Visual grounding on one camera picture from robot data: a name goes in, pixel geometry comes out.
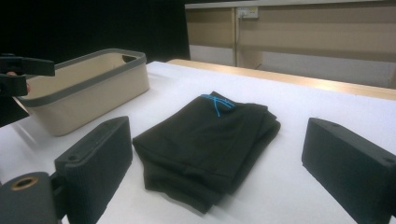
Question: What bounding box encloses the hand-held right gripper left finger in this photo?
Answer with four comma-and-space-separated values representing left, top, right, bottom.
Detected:
54, 116, 134, 224

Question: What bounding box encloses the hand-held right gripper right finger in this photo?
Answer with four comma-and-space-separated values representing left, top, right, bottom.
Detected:
301, 117, 396, 224

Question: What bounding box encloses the beige basket with grey rim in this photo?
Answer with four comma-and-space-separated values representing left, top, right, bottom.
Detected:
17, 48, 150, 137

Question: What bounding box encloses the black pants blue drawstring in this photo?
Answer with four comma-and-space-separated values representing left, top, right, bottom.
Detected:
132, 91, 282, 215

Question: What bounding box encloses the black curtain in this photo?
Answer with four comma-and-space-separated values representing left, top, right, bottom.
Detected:
0, 0, 191, 64

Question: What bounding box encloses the white table cover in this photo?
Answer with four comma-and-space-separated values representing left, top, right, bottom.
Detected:
0, 61, 396, 224

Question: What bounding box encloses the wooden table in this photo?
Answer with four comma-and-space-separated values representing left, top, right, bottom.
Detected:
166, 58, 396, 102

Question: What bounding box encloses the white wall socket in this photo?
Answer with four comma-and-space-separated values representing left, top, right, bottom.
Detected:
236, 7, 260, 20

